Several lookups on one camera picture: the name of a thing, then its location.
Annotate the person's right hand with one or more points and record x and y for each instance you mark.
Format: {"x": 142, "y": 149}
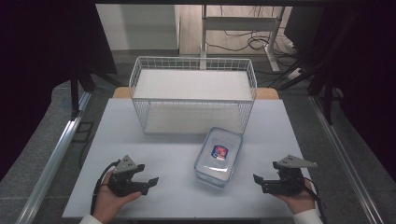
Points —
{"x": 299, "y": 200}

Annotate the black curtain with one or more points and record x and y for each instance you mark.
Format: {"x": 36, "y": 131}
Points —
{"x": 361, "y": 71}
{"x": 43, "y": 62}

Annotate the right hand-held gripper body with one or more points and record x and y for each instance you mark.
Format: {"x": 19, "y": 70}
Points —
{"x": 289, "y": 179}

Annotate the white cabinet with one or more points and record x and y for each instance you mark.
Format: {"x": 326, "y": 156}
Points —
{"x": 137, "y": 26}

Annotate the clear plastic container with label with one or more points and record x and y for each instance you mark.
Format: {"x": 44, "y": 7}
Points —
{"x": 218, "y": 155}

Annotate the wooden table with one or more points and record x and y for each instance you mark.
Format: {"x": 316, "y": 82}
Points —
{"x": 120, "y": 92}

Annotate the white metal desk frame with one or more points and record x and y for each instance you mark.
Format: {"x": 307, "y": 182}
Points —
{"x": 239, "y": 23}

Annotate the aluminium rail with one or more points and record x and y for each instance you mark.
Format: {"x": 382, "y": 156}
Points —
{"x": 345, "y": 158}
{"x": 53, "y": 158}

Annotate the white power strip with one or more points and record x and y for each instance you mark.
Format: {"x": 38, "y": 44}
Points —
{"x": 295, "y": 74}

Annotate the black tripod stand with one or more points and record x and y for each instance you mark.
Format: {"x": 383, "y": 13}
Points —
{"x": 327, "y": 93}
{"x": 74, "y": 93}

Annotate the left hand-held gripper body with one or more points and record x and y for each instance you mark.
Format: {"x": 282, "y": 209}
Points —
{"x": 123, "y": 183}

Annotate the person's left hand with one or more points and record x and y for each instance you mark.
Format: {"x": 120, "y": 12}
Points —
{"x": 107, "y": 202}

